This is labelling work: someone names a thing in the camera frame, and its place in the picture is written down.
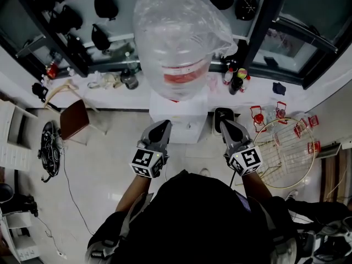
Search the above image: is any small white drawer box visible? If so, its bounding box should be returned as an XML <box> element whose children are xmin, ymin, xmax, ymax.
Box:
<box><xmin>16</xmin><ymin>245</ymin><xmax>39</xmax><ymax>261</ymax></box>

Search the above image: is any pink plastic bag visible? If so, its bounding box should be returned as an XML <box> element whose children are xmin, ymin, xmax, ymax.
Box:
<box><xmin>206</xmin><ymin>74</ymin><xmax>221</xmax><ymax>94</ymax></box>

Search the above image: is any white water dispenser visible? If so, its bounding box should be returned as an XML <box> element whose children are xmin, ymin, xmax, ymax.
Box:
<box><xmin>148</xmin><ymin>88</ymin><xmax>208</xmax><ymax>145</ymax></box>

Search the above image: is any person's right forearm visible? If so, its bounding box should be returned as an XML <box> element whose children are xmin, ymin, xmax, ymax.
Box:
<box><xmin>241</xmin><ymin>172</ymin><xmax>273</xmax><ymax>201</ymax></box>

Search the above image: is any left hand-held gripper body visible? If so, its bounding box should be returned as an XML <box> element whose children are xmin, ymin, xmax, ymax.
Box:
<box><xmin>129</xmin><ymin>140</ymin><xmax>169</xmax><ymax>179</ymax></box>

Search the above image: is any plastic-wrapped water jug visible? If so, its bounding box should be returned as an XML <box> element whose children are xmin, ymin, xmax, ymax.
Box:
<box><xmin>132</xmin><ymin>0</ymin><xmax>239</xmax><ymax>102</ymax></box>

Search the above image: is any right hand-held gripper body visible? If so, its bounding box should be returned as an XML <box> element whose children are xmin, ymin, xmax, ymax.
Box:
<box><xmin>223</xmin><ymin>139</ymin><xmax>264</xmax><ymax>177</ymax></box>

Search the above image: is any black floor cable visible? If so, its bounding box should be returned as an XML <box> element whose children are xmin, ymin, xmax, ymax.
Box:
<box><xmin>62</xmin><ymin>146</ymin><xmax>96</xmax><ymax>237</ymax></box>

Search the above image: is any person's black shirt torso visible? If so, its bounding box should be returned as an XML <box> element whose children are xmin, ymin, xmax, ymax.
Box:
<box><xmin>87</xmin><ymin>169</ymin><xmax>300</xmax><ymax>264</ymax></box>

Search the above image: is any small black bag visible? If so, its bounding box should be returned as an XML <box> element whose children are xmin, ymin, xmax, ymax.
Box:
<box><xmin>31</xmin><ymin>82</ymin><xmax>50</xmax><ymax>102</ymax></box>

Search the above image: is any bundle of black cables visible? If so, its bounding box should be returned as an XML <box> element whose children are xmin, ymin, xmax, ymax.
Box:
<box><xmin>37</xmin><ymin>120</ymin><xmax>65</xmax><ymax>183</ymax></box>

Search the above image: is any clear bottle with red label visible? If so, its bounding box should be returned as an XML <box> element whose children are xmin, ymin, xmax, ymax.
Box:
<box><xmin>239</xmin><ymin>75</ymin><xmax>251</xmax><ymax>94</ymax></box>
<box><xmin>224</xmin><ymin>67</ymin><xmax>234</xmax><ymax>86</ymax></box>

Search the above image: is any black device with blue screen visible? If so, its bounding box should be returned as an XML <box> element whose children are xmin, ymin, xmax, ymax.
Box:
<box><xmin>236</xmin><ymin>192</ymin><xmax>252</xmax><ymax>213</ymax></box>

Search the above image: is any person's grey shoulder strap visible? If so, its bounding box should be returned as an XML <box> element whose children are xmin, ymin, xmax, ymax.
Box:
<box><xmin>255</xmin><ymin>202</ymin><xmax>299</xmax><ymax>264</ymax></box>
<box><xmin>84</xmin><ymin>192</ymin><xmax>155</xmax><ymax>264</ymax></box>

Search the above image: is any white table with drawer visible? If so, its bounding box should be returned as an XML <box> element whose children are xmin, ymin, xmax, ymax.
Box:
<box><xmin>318</xmin><ymin>137</ymin><xmax>352</xmax><ymax>159</ymax></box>

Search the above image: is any person's left grey shoulder strap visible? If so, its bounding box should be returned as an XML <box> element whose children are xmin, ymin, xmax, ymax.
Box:
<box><xmin>84</xmin><ymin>192</ymin><xmax>155</xmax><ymax>264</ymax></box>

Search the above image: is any wooden chair with brown seat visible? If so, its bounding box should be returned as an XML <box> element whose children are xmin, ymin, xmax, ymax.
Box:
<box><xmin>43</xmin><ymin>78</ymin><xmax>108</xmax><ymax>147</ymax></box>

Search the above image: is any pile of empty red-capped bottles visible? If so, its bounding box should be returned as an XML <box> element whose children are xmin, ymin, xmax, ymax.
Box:
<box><xmin>249</xmin><ymin>101</ymin><xmax>322</xmax><ymax>155</ymax></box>

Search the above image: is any black framed window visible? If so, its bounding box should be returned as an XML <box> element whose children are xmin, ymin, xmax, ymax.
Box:
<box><xmin>0</xmin><ymin>0</ymin><xmax>352</xmax><ymax>91</ymax></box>

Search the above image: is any round gold wire table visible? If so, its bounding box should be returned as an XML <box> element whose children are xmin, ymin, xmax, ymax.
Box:
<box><xmin>252</xmin><ymin>117</ymin><xmax>317</xmax><ymax>189</ymax></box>

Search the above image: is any grey white machine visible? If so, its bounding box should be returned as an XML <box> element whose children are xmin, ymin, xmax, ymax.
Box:
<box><xmin>298</xmin><ymin>218</ymin><xmax>352</xmax><ymax>264</ymax></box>

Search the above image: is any red canister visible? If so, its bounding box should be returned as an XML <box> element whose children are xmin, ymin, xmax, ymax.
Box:
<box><xmin>46</xmin><ymin>60</ymin><xmax>59</xmax><ymax>79</ymax></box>

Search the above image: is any dark glass bottle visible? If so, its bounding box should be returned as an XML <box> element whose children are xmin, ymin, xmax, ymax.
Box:
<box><xmin>229</xmin><ymin>75</ymin><xmax>244</xmax><ymax>96</ymax></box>

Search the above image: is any dark glass jar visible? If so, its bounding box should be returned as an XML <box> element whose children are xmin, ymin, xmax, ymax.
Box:
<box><xmin>120</xmin><ymin>69</ymin><xmax>139</xmax><ymax>90</ymax></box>

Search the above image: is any dark blue cloth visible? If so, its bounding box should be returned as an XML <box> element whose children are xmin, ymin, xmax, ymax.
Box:
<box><xmin>272</xmin><ymin>81</ymin><xmax>287</xmax><ymax>96</ymax></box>

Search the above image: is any person's left forearm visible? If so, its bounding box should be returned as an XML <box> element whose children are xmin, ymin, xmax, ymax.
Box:
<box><xmin>115</xmin><ymin>173</ymin><xmax>151</xmax><ymax>213</ymax></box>

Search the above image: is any person's right grey shoulder strap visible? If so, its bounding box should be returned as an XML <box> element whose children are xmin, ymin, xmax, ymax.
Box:
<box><xmin>255</xmin><ymin>202</ymin><xmax>299</xmax><ymax>264</ymax></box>

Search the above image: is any beige cloth bag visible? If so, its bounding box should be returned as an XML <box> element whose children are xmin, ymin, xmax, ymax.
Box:
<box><xmin>87</xmin><ymin>71</ymin><xmax>123</xmax><ymax>91</ymax></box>

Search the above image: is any white shelving unit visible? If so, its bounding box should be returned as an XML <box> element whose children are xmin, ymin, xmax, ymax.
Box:
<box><xmin>0</xmin><ymin>99</ymin><xmax>38</xmax><ymax>173</ymax></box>

